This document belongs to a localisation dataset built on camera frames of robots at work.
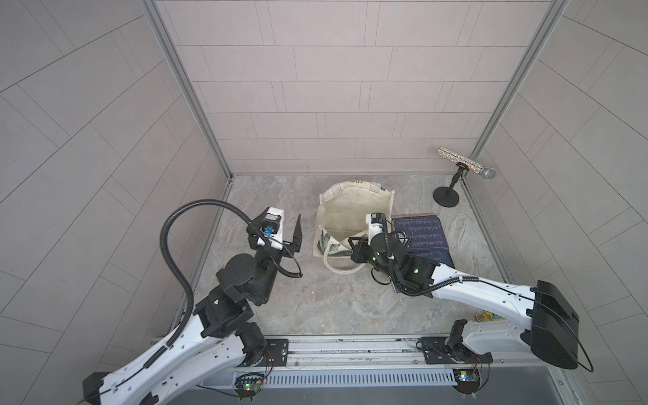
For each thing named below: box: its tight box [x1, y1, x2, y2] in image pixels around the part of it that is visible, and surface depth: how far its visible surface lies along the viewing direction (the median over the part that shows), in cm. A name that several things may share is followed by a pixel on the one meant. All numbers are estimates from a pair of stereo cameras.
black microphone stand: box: [432, 162, 470, 208], surface depth 109 cm
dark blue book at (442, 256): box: [405, 248, 456, 269], surface depth 88 cm
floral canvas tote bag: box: [312, 180, 395, 275], surface depth 86 cm
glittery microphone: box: [437, 146, 497, 180], surface depth 93 cm
